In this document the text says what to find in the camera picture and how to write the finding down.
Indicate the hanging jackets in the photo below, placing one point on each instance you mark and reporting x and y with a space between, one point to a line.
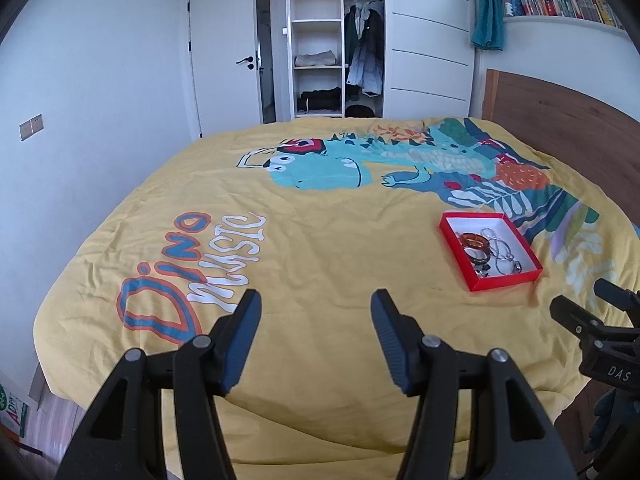
365 55

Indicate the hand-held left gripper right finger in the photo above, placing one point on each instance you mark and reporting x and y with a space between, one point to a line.
387 340

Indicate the yellow printed blanket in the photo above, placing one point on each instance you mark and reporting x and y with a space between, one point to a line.
325 260

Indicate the brown bangle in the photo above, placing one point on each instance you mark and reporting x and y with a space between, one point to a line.
482 246

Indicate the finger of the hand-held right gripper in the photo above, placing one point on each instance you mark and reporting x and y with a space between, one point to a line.
617 294
575 321

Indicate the person's right hand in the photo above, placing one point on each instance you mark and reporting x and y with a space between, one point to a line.
606 422

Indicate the printed cardboard box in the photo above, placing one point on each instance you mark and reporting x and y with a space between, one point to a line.
12 412

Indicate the white wardrobe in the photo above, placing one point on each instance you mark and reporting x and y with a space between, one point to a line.
430 35

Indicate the black bag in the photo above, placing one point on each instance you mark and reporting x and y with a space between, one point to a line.
359 111

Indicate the teal curtain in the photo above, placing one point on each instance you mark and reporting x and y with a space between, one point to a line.
487 5

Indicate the folded black clothes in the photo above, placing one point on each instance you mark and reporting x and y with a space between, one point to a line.
317 100

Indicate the folded light clothes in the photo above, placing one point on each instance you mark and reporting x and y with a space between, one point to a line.
315 58

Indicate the red cardboard box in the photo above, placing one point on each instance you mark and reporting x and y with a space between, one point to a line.
465 222

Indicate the white door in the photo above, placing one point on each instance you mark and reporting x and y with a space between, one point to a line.
220 35

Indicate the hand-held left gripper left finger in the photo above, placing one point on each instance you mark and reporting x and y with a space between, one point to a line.
245 340

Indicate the wooden headboard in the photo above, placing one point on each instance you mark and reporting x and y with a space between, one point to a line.
550 110

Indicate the wall light switch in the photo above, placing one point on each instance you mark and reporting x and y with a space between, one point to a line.
31 127

